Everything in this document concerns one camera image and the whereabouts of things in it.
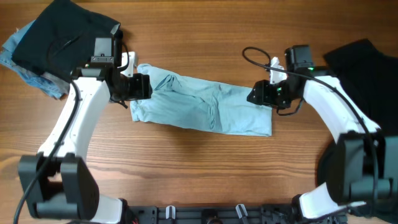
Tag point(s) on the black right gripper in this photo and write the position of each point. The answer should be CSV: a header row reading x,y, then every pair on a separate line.
x,y
260,89

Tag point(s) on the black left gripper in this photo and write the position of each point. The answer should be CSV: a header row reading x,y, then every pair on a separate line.
x,y
143,88

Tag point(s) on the light blue t-shirt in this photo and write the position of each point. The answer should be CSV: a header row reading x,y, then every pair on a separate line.
x,y
203,105

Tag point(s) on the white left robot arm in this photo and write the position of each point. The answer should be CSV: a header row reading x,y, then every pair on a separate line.
x,y
57,183

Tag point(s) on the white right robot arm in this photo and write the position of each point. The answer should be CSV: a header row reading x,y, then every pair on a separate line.
x,y
357,174

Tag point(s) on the black clothes pile right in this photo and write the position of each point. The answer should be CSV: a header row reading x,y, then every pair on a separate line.
x,y
369,77

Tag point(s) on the grey folded garment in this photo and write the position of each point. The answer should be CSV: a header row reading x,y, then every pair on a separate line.
x,y
62,85

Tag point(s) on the black folded garment on stack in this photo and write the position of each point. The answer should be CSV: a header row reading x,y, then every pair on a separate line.
x,y
61,38

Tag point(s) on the blue denim folded jeans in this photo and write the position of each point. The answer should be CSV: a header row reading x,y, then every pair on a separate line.
x,y
27,76

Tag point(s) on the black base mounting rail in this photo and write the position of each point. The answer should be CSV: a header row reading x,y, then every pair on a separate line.
x,y
238,214

